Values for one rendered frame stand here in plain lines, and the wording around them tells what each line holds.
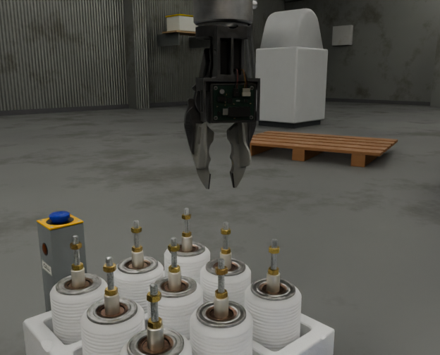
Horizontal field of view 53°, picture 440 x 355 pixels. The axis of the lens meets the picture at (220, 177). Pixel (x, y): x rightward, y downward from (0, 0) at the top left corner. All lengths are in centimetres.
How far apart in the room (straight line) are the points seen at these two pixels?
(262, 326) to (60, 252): 43
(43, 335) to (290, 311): 41
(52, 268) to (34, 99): 700
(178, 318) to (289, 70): 464
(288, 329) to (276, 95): 469
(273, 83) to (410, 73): 550
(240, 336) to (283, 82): 473
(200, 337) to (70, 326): 24
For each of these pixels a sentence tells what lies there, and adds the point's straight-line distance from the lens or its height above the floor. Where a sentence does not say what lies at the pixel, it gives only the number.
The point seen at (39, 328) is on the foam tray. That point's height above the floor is 18.
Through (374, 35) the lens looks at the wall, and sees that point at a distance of 1085.
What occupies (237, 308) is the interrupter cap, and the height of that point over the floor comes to 25.
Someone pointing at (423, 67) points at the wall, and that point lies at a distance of 1036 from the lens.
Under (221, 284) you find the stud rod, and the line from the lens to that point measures 67.
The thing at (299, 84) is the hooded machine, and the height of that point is 51.
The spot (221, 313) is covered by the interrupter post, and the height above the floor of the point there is 26.
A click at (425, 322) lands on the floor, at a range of 126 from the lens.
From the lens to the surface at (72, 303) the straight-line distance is 78.
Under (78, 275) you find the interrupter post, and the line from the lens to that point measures 80.
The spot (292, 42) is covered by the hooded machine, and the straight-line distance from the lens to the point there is 529.
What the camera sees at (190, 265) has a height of 24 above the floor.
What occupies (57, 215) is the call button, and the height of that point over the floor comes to 33.
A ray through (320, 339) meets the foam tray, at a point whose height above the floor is 18.
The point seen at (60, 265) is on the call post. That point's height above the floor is 23.
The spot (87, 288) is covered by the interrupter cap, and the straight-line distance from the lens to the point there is 79.
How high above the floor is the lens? 60
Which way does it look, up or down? 13 degrees down
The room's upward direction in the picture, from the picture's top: straight up
